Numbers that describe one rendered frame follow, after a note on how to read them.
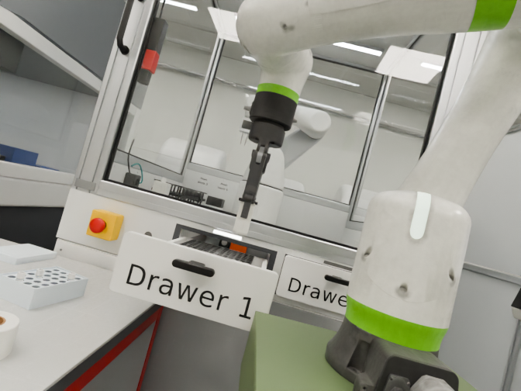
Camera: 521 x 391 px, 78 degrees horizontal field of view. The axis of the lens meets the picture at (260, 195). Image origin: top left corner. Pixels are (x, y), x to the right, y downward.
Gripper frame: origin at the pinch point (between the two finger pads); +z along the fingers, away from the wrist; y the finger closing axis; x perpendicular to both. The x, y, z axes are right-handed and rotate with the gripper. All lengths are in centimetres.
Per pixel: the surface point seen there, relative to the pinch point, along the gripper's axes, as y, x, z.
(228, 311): 11.4, 2.2, 15.9
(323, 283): -18.2, 24.4, 12.4
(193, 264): 14.5, -5.5, 8.8
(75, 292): 4.4, -28.3, 22.8
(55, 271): 2.2, -34.6, 20.7
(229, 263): 11.1, 0.2, 7.7
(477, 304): -148, 158, 24
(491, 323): -134, 158, 31
